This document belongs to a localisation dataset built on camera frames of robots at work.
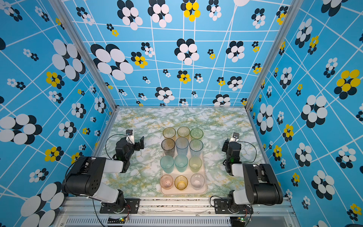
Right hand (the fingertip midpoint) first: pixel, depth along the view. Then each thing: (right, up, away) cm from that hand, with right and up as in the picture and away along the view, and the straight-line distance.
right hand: (233, 139), depth 91 cm
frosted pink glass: (-43, -23, -10) cm, 50 cm away
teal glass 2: (-34, -13, -6) cm, 37 cm away
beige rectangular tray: (-30, -17, -16) cm, 38 cm away
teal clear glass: (-25, -3, -8) cm, 27 cm away
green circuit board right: (-5, -38, -22) cm, 44 cm away
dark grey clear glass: (-42, -2, -9) cm, 43 cm away
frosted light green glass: (-25, -15, -4) cm, 30 cm away
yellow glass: (-43, +4, +5) cm, 43 cm away
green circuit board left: (-66, -38, -20) cm, 79 cm away
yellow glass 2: (-33, +5, +2) cm, 33 cm away
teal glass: (-43, -13, -7) cm, 45 cm away
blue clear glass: (-34, -2, -5) cm, 34 cm away
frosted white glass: (-25, -22, -11) cm, 35 cm away
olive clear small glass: (-34, -23, -10) cm, 43 cm away
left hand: (-64, +3, +2) cm, 64 cm away
